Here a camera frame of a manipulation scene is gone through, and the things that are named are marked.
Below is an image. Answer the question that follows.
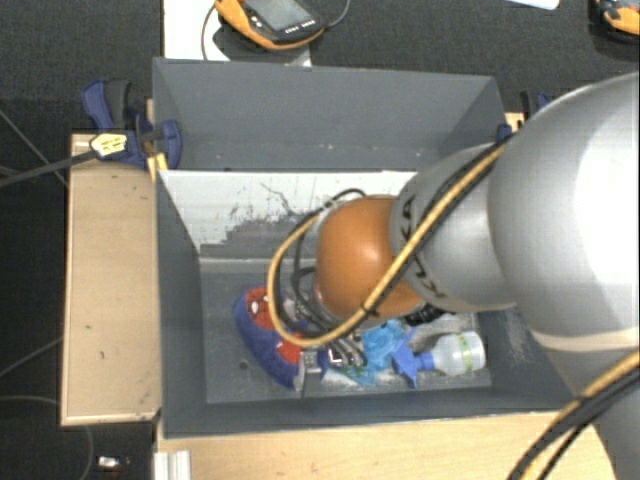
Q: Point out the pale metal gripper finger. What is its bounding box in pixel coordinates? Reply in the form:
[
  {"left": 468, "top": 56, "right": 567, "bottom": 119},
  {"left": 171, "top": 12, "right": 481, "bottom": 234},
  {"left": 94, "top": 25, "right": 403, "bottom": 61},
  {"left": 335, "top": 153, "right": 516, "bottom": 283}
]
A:
[{"left": 297, "top": 349, "right": 326, "bottom": 399}]

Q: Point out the red and blue plush slipper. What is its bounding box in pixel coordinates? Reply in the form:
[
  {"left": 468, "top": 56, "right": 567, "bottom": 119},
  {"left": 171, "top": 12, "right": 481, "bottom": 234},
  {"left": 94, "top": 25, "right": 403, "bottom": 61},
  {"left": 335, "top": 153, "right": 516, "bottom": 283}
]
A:
[{"left": 231, "top": 286, "right": 312, "bottom": 390}]

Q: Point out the clear spray bottle blue nozzle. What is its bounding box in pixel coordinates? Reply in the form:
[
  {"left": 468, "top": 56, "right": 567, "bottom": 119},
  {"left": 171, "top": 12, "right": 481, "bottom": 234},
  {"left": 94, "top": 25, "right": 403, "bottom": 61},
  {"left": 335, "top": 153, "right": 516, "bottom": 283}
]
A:
[{"left": 391, "top": 330, "right": 487, "bottom": 389}]

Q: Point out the black cylinder on white bracket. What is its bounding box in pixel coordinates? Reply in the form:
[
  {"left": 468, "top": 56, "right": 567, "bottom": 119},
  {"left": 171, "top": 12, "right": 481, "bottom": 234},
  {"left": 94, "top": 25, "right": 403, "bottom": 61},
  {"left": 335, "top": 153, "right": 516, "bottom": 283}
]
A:
[{"left": 403, "top": 304, "right": 444, "bottom": 327}]

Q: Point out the grey metal bin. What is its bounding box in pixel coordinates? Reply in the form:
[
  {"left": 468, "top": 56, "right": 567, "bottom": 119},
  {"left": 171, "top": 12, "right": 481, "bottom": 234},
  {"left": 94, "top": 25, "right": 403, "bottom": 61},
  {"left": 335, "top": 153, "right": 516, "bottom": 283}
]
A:
[{"left": 151, "top": 57, "right": 577, "bottom": 439}]

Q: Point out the pale wood flat board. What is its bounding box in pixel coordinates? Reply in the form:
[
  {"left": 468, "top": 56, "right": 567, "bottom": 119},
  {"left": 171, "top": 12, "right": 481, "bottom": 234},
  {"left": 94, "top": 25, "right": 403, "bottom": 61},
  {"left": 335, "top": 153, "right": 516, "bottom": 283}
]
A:
[{"left": 59, "top": 132, "right": 164, "bottom": 427}]

